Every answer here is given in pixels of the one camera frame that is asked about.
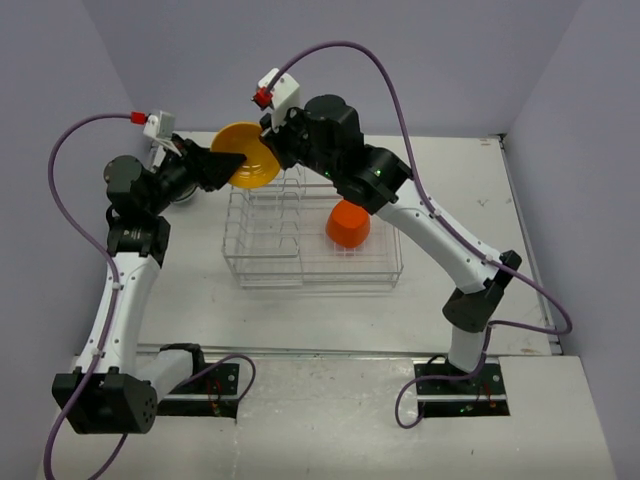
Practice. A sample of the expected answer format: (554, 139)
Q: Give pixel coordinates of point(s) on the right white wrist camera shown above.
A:
(279, 93)

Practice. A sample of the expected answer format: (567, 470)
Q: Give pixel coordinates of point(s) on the black bowl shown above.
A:
(186, 197)

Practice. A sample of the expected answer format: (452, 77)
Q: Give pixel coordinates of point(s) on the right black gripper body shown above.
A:
(291, 142)

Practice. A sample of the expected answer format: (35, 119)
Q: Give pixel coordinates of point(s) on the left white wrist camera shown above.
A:
(158, 126)

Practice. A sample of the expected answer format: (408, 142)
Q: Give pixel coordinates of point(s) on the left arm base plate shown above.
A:
(215, 395)

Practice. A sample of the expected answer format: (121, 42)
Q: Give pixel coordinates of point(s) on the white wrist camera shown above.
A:
(279, 93)
(158, 126)

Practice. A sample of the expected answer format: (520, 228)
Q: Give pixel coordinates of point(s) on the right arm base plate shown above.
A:
(483, 396)

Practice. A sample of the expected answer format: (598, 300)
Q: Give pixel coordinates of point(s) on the yellow bowl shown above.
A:
(260, 166)

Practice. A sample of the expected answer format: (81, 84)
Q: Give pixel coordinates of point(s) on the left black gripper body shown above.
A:
(189, 167)

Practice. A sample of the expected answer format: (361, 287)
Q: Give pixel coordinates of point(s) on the orange cup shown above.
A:
(348, 225)

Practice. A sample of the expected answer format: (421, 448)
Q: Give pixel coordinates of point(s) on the white wire dish rack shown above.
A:
(275, 238)

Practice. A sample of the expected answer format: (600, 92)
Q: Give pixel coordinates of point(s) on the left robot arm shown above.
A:
(106, 393)

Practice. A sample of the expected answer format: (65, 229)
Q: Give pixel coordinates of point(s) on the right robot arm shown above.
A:
(325, 136)

